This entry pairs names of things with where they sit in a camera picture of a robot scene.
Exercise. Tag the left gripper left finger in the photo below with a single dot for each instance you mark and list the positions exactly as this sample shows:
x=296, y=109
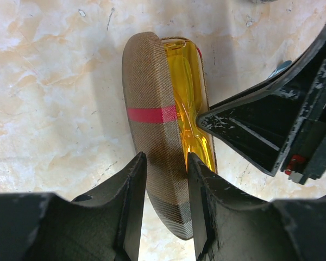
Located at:
x=103, y=223

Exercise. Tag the brown striped glasses case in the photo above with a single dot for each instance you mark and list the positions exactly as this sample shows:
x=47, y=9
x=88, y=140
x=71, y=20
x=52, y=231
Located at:
x=152, y=117

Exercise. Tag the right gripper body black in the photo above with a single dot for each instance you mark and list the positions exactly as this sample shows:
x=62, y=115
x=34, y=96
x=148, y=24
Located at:
x=307, y=156

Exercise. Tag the orange sunglasses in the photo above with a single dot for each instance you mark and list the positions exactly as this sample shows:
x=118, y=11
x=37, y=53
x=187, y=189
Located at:
x=187, y=77

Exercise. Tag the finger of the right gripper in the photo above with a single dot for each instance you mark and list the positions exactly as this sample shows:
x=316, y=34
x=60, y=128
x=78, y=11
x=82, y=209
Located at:
x=261, y=122

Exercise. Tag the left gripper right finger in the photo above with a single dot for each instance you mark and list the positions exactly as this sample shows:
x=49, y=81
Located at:
x=230, y=224

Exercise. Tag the light blue cloth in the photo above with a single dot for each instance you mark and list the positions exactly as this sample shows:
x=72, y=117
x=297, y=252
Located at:
x=280, y=68

